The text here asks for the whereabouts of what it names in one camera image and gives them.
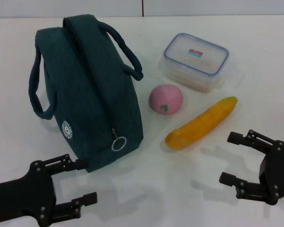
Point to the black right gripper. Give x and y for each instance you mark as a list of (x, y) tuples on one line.
[(281, 172)]

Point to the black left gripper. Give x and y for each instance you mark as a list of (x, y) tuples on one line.
[(14, 201)]

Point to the yellow toy banana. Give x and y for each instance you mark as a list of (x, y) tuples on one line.
[(198, 125)]

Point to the dark teal insulated lunch bag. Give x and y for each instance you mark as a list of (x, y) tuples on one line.
[(85, 94)]

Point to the pink toy peach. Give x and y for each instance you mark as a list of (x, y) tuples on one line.
[(165, 97)]

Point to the clear container with blue-rimmed lid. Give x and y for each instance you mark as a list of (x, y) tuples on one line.
[(194, 61)]

